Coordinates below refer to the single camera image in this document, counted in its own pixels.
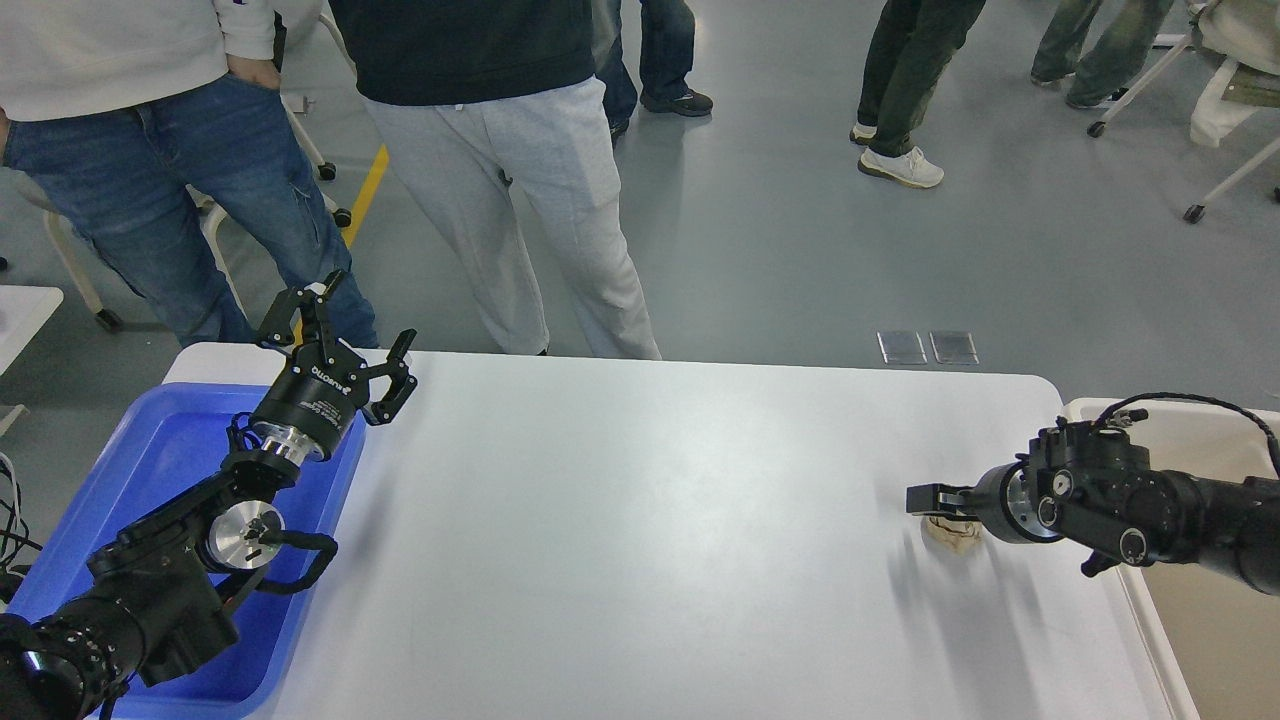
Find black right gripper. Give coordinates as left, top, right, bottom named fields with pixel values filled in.
left=906, top=462, right=1062, bottom=544

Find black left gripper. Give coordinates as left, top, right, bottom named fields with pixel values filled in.
left=250, top=270, right=417, bottom=464

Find beige paper ball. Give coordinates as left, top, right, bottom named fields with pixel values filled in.
left=922, top=515, right=984, bottom=556

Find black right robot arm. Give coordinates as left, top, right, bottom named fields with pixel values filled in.
left=905, top=395, right=1279, bottom=596

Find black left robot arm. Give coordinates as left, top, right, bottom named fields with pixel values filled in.
left=3, top=270, right=419, bottom=719

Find metal floor plate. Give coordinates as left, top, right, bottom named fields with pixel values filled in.
left=929, top=331, right=980, bottom=366
left=876, top=331, right=928, bottom=366

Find person in blue jeans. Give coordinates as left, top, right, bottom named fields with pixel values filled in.
left=1, top=1, right=351, bottom=346

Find white chair behind people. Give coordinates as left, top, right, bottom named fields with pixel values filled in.
left=15, top=1, right=353, bottom=332

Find person in grey sweatpants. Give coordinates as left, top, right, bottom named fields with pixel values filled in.
left=330, top=1, right=660, bottom=360

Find white side table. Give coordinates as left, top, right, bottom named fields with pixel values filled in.
left=1, top=284, right=64, bottom=374

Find beige plastic bin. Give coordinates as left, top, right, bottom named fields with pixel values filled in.
left=1061, top=398, right=1280, bottom=720

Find person in white sneakers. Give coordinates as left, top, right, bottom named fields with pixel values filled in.
left=850, top=1, right=986, bottom=190

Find person in olive trousers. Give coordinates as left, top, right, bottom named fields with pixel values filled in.
left=1029, top=1, right=1174, bottom=110

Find person in dark jeans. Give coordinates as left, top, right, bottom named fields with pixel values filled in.
left=591, top=1, right=714, bottom=143

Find white rolling chair right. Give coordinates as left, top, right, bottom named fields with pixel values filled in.
left=1087, top=0, right=1280, bottom=225

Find black cables at left edge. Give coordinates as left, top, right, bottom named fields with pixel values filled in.
left=0, top=452, right=45, bottom=577

